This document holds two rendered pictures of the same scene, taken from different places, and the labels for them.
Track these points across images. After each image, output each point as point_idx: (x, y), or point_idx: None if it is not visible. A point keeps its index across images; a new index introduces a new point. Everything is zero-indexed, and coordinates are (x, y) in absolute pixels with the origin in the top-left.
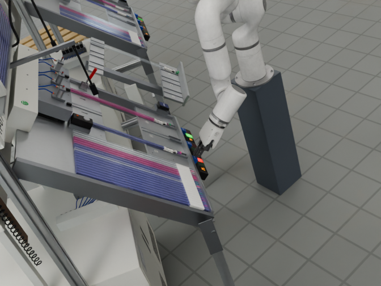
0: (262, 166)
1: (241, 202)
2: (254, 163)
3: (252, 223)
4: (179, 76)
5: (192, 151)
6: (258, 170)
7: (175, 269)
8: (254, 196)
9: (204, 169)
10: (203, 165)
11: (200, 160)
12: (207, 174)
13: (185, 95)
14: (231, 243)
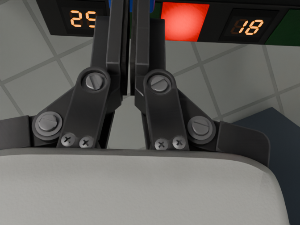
0: (269, 139)
1: (250, 67)
2: (290, 129)
3: (194, 66)
4: None
5: (270, 4)
6: (275, 126)
7: None
8: (246, 92)
9: (77, 23)
10: (130, 33)
11: (172, 27)
12: (49, 30)
13: None
14: None
